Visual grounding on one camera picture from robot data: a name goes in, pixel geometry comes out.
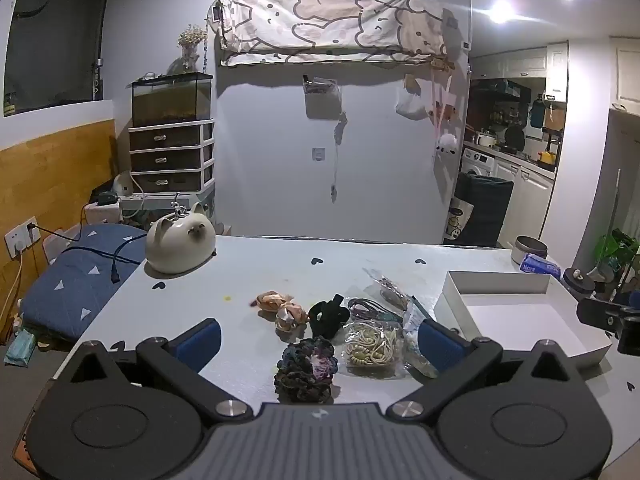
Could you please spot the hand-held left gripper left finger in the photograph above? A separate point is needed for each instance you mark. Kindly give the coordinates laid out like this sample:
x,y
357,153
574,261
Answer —
x,y
200,342

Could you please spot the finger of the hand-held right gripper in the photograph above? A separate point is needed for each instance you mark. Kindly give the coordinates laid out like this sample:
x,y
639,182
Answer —
x,y
597,314

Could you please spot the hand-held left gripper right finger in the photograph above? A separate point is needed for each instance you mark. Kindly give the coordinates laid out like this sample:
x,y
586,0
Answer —
x,y
437,347

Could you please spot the white cardboard box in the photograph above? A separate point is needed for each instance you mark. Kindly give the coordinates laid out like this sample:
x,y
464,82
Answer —
x,y
525,320

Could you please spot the peach hair bow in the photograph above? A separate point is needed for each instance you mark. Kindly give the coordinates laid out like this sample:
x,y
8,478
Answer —
x,y
285,310

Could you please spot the dark crochet scrunchie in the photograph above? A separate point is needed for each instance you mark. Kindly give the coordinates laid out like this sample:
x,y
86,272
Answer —
x,y
305,370

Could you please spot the black scrunchie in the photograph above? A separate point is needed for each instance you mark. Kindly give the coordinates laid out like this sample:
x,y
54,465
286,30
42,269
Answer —
x,y
327,317

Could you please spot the small clear blue-label bag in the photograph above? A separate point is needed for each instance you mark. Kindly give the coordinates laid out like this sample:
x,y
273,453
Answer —
x,y
415,325

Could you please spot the black round stand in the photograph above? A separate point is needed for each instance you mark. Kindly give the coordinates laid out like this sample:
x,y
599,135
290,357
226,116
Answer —
x,y
577,282

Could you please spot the green potted plant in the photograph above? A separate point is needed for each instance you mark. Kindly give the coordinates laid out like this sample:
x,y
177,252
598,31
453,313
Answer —
x,y
617,250

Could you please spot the blue tissue packet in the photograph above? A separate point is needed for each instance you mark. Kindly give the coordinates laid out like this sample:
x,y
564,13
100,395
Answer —
x,y
540,265

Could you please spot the round metal tin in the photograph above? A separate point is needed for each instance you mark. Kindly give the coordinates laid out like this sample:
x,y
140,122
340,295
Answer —
x,y
529,249

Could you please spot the white cat-shaped ceramic lamp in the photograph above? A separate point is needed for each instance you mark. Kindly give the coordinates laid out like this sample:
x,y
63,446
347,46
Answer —
x,y
177,242

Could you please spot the printed tote bag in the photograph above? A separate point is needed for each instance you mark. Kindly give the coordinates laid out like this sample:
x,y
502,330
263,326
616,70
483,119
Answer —
x,y
457,222

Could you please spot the blue triangle-print bedding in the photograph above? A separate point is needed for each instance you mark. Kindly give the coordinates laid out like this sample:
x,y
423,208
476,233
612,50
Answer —
x,y
80,280

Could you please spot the black fabric bag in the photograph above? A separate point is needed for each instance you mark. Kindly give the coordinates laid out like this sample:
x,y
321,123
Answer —
x,y
487,210

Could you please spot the yellow pot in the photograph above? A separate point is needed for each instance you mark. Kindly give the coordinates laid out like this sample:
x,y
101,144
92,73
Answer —
x,y
548,157

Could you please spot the teal wipes packet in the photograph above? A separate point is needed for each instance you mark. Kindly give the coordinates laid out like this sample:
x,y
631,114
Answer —
x,y
20,350

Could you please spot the white washing machine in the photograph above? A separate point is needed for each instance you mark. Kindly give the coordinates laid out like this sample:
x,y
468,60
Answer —
x,y
477,162

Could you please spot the white drawer unit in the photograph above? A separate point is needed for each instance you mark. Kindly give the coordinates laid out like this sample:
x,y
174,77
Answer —
x,y
170,155

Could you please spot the white plush toy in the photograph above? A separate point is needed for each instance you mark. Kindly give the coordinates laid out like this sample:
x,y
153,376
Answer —
x,y
446,142

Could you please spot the teal hanging bag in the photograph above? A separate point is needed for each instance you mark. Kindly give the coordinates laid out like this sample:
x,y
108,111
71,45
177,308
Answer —
x,y
536,112

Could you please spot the white plastic bag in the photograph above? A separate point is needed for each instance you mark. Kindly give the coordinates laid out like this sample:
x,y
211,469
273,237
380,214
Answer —
x,y
412,105

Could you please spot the glass fish tank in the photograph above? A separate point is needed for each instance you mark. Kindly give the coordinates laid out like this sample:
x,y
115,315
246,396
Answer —
x,y
170,100

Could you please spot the white kitchen cabinets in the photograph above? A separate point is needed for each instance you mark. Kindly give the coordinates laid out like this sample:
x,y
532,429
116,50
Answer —
x,y
520,62

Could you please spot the vase of dried flowers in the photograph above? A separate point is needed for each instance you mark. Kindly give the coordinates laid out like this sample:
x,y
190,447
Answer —
x,y
191,47

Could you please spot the dark window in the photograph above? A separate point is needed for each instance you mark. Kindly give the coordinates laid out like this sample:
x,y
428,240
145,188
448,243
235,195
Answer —
x,y
50,35

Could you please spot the cat-print cloth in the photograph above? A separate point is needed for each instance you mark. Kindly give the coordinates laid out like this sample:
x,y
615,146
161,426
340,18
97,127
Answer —
x,y
330,22

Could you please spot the white wall outlet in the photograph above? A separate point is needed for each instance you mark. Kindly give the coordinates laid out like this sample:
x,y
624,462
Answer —
x,y
21,235

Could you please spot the square wall hook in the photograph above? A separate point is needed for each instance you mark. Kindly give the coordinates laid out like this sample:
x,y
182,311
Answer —
x,y
318,153

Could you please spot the clear wall pocket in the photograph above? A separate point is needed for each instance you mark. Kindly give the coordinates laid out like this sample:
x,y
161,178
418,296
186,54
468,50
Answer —
x,y
322,97

